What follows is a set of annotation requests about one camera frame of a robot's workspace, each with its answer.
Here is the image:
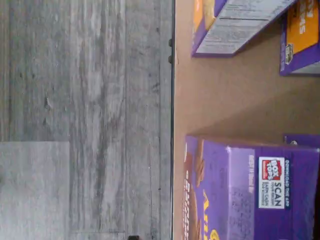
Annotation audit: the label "purple box yellow patch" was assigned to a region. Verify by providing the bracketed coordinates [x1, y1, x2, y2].
[191, 0, 300, 59]
[279, 0, 320, 77]

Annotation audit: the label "purple Annie's snack box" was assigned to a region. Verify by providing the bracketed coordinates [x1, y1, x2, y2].
[283, 134, 320, 149]

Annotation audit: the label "purple box brown patch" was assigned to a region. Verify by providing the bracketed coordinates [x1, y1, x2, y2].
[184, 134, 320, 240]

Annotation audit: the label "black metal shelf rack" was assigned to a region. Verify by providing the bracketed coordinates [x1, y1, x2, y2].
[167, 0, 176, 240]

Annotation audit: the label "brown shelf board purple boxes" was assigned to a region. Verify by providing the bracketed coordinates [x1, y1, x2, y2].
[173, 0, 320, 240]

